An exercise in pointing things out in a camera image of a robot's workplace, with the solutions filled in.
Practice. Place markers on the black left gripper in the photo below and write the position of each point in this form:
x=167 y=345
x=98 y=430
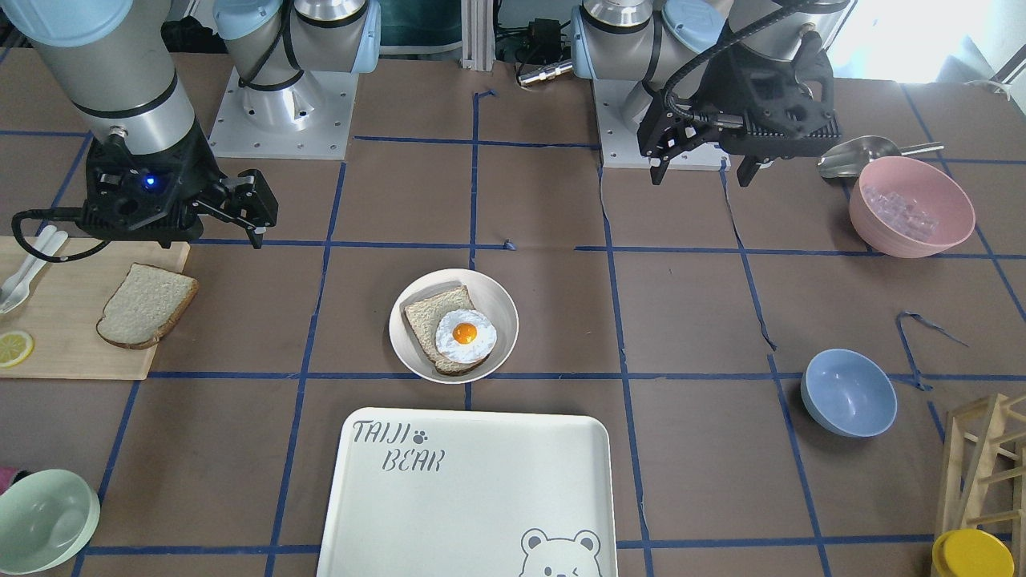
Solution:
x=728 y=86

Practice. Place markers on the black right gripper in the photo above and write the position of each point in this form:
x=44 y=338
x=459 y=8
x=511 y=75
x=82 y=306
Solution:
x=195 y=173

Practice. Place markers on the bread slice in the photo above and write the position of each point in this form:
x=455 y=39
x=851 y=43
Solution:
x=145 y=307
x=424 y=317

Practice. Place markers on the cream round plate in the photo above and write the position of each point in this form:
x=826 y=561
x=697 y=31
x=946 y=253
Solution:
x=487 y=297

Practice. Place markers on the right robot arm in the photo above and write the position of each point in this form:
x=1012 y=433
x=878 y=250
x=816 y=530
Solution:
x=111 y=61

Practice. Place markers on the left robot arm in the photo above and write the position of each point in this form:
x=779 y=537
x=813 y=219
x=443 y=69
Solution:
x=667 y=44

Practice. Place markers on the bread slice under egg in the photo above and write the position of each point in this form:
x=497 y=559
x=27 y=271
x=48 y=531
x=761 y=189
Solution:
x=424 y=317

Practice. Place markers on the metal scoop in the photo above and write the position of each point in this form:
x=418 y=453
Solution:
x=848 y=159

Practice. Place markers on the wooden cutting board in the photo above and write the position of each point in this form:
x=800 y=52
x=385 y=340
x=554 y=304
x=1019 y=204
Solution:
x=67 y=300

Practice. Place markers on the pink bowl with ice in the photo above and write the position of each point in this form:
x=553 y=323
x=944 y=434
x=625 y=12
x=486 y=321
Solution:
x=905 y=208

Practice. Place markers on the white plastic spoon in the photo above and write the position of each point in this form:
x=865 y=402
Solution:
x=17 y=288

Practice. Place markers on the fried egg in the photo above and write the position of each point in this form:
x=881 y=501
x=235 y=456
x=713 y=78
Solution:
x=465 y=336

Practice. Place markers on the lemon slice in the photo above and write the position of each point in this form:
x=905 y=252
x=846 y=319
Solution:
x=16 y=347

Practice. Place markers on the blue bowl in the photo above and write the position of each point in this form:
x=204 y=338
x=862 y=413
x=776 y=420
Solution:
x=848 y=394

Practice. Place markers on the cream bear tray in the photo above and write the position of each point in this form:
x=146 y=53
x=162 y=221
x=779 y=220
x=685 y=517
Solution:
x=470 y=493

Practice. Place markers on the pink cloth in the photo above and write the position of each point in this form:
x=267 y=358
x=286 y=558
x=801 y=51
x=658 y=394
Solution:
x=8 y=476

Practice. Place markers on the green bowl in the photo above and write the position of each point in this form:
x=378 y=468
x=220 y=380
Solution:
x=46 y=518

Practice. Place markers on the wooden cup rack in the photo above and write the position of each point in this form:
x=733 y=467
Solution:
x=984 y=447

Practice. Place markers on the yellow cup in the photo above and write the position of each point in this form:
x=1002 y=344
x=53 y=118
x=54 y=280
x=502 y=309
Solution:
x=971 y=552

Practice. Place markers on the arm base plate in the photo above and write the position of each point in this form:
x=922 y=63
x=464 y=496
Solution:
x=619 y=107
x=309 y=120

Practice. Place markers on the aluminium frame post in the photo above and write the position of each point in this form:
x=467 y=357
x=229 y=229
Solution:
x=478 y=35

